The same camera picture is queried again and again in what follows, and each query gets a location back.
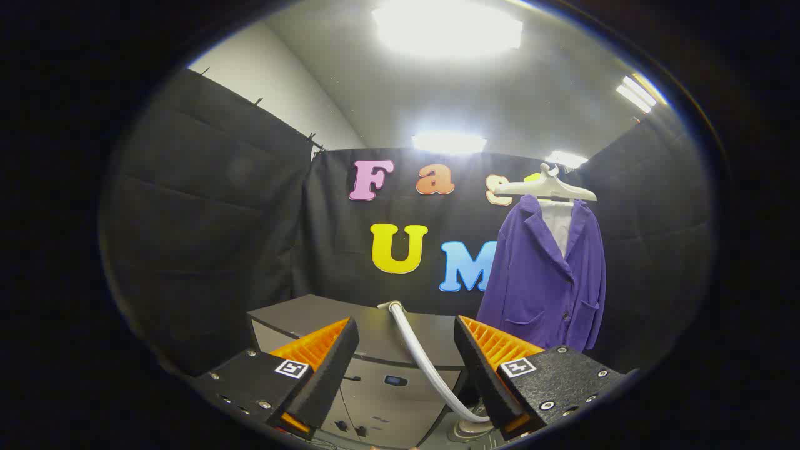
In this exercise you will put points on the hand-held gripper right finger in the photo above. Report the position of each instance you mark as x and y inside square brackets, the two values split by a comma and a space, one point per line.
[481, 375]

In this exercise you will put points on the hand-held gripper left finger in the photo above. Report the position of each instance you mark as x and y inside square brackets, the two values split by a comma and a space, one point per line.
[331, 369]

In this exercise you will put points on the white garment steamer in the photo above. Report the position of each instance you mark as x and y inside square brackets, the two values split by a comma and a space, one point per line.
[415, 347]

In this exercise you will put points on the purple jacket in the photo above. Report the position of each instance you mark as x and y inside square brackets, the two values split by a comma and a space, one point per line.
[537, 281]

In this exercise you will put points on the white shirt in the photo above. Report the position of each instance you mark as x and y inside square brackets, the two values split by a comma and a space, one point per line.
[558, 225]

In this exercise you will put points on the white clothes hanger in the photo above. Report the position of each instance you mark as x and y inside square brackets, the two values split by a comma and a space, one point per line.
[544, 185]

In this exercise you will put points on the grey cabinet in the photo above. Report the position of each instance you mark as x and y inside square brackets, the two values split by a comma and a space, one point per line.
[312, 312]

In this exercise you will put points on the large ceiling light panel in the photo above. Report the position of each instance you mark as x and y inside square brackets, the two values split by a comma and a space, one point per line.
[447, 28]

